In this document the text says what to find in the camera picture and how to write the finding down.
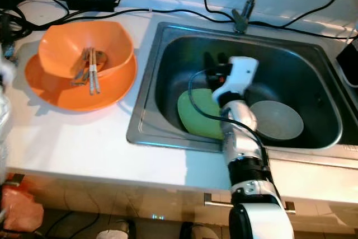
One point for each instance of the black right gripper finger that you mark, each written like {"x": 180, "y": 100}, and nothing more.
{"x": 209, "y": 64}

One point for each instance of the orange plastic bowl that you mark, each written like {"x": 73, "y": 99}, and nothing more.
{"x": 67, "y": 46}

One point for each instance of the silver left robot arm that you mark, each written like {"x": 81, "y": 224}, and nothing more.
{"x": 4, "y": 116}

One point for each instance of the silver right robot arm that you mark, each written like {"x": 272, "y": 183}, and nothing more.
{"x": 243, "y": 144}

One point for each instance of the grey metal faucet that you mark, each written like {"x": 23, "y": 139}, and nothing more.
{"x": 246, "y": 9}

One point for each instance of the grey round plate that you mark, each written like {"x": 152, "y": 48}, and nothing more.
{"x": 279, "y": 121}

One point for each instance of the stainless steel sink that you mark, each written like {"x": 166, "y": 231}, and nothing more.
{"x": 145, "y": 121}

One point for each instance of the wooden chopstick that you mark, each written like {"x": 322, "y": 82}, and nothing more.
{"x": 96, "y": 79}
{"x": 91, "y": 79}

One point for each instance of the metal spoon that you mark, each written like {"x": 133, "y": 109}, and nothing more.
{"x": 78, "y": 74}

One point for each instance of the orange plastic plate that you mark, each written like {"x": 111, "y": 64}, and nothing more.
{"x": 67, "y": 98}

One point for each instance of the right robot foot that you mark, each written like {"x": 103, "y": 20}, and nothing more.
{"x": 198, "y": 232}

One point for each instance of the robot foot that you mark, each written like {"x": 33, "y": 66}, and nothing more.
{"x": 114, "y": 230}
{"x": 198, "y": 232}

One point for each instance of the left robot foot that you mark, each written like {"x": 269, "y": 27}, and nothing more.
{"x": 114, "y": 230}

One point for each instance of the orange plastic bag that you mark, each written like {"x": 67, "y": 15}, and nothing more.
{"x": 22, "y": 211}

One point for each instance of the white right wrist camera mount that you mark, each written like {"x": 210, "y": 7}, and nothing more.
{"x": 241, "y": 74}

